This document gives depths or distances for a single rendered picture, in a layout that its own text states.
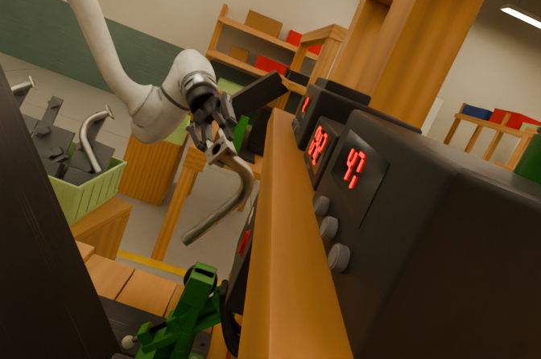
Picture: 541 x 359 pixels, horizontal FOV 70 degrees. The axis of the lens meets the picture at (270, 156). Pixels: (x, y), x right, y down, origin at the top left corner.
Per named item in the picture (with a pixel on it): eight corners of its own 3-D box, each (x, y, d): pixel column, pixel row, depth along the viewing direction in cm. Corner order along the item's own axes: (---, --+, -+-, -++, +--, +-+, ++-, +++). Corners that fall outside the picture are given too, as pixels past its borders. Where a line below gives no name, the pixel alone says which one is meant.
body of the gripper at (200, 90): (179, 101, 94) (185, 122, 87) (204, 76, 92) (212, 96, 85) (201, 117, 99) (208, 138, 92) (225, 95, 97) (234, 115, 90)
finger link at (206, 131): (200, 107, 90) (196, 111, 90) (204, 141, 82) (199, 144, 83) (212, 116, 92) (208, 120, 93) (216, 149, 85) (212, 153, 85)
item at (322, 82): (308, 123, 58) (328, 78, 56) (302, 111, 72) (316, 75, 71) (353, 140, 58) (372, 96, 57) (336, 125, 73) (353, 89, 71)
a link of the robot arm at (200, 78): (198, 63, 96) (202, 75, 91) (223, 84, 101) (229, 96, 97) (173, 88, 98) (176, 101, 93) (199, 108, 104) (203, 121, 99)
